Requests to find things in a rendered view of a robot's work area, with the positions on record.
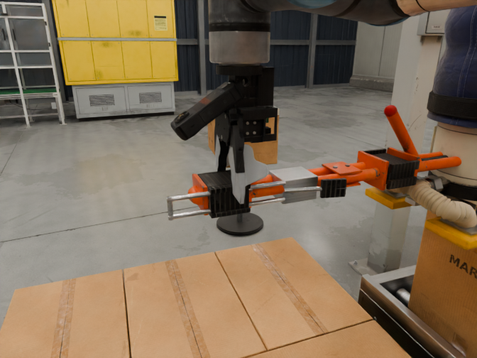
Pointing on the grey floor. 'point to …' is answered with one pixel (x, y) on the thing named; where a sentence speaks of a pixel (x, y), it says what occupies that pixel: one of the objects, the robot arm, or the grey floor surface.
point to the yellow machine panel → (118, 57)
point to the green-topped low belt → (7, 96)
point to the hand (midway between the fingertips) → (227, 188)
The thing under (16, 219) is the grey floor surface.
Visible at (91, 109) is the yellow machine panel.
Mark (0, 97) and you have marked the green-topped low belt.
